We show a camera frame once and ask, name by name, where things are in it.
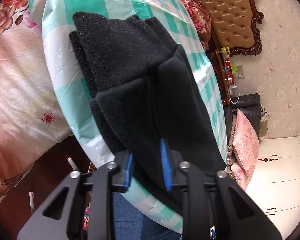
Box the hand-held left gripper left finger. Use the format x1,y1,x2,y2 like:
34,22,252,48
17,152,134,240

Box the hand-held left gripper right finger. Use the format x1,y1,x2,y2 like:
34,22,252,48
160,139,283,240

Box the black pants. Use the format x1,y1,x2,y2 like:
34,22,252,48
69,11,228,215

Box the person's blue jeans leg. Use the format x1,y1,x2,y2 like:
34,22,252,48
112,192,183,240

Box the white plastic rod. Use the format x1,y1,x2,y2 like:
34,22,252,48
67,157,78,172
28,191,36,213

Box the grey patterned cushion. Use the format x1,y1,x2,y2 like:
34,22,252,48
226,137,237,179

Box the pink satin pillow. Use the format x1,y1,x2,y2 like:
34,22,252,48
232,109,260,192

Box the dark wooden nightstand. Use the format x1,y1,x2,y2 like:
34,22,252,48
207,49,237,107

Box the black leather chair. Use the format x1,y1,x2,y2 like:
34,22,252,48
225,93,262,140

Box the white wardrobe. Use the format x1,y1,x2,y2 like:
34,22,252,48
245,134,300,238

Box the pile of colourful small packets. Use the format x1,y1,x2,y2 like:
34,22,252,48
220,47,236,83

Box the pink floral quilt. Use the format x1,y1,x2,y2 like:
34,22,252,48
0,0,74,213

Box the red floral pillow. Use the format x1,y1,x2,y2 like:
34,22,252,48
169,0,212,43

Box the tan tufted leather headboard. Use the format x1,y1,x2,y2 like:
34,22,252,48
190,0,264,57

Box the white cable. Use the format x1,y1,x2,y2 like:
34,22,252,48
229,84,241,105

